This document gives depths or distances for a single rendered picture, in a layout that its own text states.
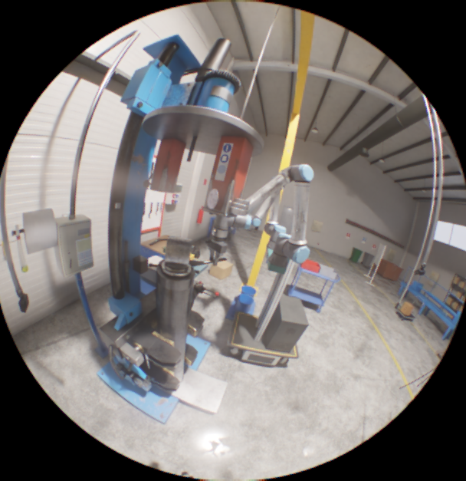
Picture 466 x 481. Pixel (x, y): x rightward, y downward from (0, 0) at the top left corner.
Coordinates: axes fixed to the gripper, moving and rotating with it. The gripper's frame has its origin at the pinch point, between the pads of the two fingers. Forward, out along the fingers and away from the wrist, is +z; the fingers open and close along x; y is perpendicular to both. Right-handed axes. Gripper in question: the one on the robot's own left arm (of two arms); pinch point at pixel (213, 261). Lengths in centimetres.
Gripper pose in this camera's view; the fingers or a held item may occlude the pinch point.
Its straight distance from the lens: 104.7
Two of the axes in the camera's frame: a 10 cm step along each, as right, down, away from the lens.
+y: -6.7, 0.4, -7.4
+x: 7.1, 3.5, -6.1
